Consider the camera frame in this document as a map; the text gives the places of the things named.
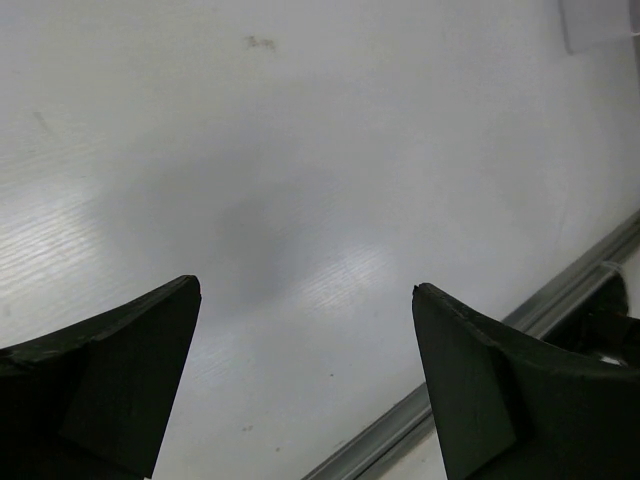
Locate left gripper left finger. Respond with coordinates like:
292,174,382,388
1,275,201,479

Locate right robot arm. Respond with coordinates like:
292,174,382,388
543,273,639,368

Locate aluminium rail frame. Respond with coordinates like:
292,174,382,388
311,216,639,479

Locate white compartment organizer box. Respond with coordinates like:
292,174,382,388
559,0,639,54

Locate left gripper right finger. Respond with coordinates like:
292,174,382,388
412,283,639,479

